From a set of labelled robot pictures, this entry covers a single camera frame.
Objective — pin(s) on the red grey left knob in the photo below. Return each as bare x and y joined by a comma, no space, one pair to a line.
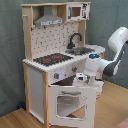
56,75

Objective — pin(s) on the black toy faucet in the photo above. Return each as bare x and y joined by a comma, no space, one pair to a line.
74,39

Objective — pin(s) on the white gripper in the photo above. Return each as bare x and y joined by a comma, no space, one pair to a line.
82,80

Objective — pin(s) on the small metal pot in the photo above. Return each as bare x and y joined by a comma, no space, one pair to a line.
79,52

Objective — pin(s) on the red grey right knob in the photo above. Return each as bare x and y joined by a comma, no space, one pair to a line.
74,69

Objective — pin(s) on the white oven door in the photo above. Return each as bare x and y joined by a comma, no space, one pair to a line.
64,100

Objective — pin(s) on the black stovetop red burners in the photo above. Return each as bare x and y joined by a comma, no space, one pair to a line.
52,59

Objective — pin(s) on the red grey knob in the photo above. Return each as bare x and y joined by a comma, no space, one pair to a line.
56,75
74,69

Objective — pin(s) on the white toy microwave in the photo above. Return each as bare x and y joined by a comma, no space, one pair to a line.
77,11

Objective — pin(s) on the grey toy sink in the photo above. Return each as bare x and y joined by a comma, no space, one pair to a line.
86,50

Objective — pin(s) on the wooden toy kitchen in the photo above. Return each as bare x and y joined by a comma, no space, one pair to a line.
46,40

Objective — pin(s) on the grey range hood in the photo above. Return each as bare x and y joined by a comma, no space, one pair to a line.
48,18

